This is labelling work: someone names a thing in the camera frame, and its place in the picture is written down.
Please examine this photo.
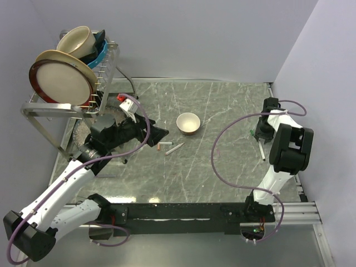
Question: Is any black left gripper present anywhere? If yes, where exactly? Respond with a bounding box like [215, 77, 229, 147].
[106, 110, 169, 150]

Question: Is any white pen black tip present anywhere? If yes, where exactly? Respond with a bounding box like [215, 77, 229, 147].
[258, 141, 266, 161]

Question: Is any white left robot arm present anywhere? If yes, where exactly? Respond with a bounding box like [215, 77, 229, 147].
[3, 114, 169, 265]

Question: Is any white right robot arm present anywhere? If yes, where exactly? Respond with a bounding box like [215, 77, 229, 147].
[243, 97, 314, 221]

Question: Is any white pen pink end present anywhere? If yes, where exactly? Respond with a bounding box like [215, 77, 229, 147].
[165, 142, 185, 156]

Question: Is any small cream bowl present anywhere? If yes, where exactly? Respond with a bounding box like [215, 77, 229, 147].
[176, 112, 201, 136]

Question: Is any speckled grey plate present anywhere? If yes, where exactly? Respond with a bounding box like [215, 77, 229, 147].
[72, 106, 126, 147]

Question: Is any metal dish rack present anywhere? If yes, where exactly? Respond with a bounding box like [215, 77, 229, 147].
[19, 29, 140, 165]

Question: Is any blue dish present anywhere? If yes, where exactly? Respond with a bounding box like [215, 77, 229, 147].
[87, 39, 108, 69]

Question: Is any black base bar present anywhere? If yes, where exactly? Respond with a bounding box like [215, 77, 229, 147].
[77, 202, 276, 237]

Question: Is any black dish in rack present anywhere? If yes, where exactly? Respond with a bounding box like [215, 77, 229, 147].
[82, 29, 106, 61]

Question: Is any red rimmed white plate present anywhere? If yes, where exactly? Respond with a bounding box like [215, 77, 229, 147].
[28, 60, 93, 106]

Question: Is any large beige bowl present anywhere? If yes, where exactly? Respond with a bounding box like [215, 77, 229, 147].
[56, 26, 96, 58]

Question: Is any beige plate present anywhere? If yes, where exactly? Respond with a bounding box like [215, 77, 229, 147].
[36, 50, 97, 91]

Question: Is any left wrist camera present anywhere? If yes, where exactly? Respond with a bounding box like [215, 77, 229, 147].
[117, 94, 138, 119]

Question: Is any aluminium rail frame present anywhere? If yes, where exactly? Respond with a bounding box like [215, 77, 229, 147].
[266, 82, 333, 267]

